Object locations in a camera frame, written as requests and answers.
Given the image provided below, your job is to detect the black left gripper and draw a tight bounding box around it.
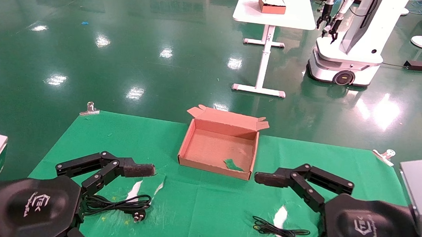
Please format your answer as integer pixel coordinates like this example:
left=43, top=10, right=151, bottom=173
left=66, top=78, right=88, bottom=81
left=0, top=144, right=157, bottom=237

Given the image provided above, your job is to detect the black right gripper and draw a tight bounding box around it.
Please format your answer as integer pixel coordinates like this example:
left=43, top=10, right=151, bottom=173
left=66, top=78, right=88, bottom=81
left=250, top=160, right=422, bottom=237

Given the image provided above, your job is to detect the black power cable with plug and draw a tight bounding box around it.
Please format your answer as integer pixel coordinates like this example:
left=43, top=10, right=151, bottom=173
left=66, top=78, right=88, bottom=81
left=80, top=190, right=153, bottom=225

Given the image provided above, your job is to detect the open brown cardboard box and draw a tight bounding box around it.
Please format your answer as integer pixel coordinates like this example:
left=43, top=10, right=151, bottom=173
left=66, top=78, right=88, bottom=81
left=176, top=103, right=271, bottom=182

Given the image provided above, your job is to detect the small brown cardboard box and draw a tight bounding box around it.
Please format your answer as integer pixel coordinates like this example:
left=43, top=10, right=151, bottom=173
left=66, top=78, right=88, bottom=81
left=248, top=0, right=287, bottom=15

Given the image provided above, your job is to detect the silver metal binder clip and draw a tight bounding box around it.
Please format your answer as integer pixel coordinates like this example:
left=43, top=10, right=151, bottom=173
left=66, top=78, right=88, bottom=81
left=79, top=101, right=101, bottom=117
left=372, top=148, right=396, bottom=167

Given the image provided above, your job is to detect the small green tape scrap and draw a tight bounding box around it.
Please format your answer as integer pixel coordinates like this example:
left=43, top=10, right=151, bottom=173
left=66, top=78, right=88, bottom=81
left=223, top=158, right=246, bottom=172

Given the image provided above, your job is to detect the white wheeled background robot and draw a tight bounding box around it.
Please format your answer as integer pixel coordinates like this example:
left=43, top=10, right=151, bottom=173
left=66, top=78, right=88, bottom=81
left=306, top=0, right=410, bottom=90

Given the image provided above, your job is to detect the black background robot gripper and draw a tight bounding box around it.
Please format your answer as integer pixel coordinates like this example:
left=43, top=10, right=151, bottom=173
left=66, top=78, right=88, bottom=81
left=316, top=3, right=333, bottom=31
left=321, top=13, right=345, bottom=45

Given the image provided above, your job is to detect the white table with legs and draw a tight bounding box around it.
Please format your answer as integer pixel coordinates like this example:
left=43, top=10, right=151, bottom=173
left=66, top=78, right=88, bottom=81
left=227, top=0, right=318, bottom=100

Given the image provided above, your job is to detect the black power adapter with cord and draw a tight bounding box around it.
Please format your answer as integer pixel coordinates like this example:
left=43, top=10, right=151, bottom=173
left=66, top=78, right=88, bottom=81
left=380, top=58, right=422, bottom=72

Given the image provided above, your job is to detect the blue cable tangle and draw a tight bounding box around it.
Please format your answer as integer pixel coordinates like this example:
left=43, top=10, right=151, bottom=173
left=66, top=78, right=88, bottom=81
left=408, top=0, right=422, bottom=15

